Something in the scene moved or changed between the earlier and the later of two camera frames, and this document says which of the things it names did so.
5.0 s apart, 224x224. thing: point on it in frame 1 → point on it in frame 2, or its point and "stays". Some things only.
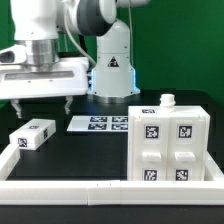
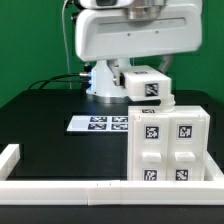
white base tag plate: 99,123 stays
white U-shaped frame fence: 108,192 stays
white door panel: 186,148 stays
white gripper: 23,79 → 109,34
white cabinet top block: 31,134 → 146,83
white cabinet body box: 168,143 stays
